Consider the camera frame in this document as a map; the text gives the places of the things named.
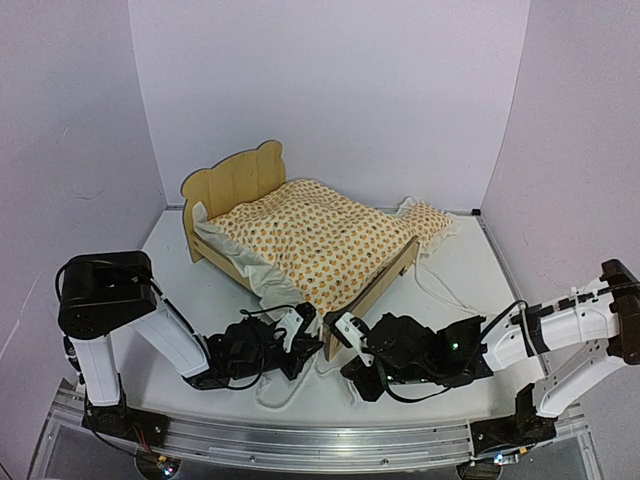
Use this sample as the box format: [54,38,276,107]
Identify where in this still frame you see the small duck print pillow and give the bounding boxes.
[395,197,462,258]

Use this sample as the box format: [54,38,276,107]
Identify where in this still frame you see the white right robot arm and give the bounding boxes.
[328,259,639,443]

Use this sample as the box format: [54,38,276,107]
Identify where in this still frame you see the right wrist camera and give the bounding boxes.
[331,312,374,367]

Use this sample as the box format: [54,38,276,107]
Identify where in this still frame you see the duck print mattress cushion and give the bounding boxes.
[192,180,418,320]

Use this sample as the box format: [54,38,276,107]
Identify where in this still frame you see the aluminium front rail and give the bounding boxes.
[47,379,586,469]

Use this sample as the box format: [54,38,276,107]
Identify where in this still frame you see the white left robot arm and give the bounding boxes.
[55,250,324,437]

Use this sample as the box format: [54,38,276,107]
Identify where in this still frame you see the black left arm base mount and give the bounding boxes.
[82,395,169,447]

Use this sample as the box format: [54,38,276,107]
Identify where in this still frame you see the wooden pet bed frame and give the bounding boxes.
[179,139,420,361]

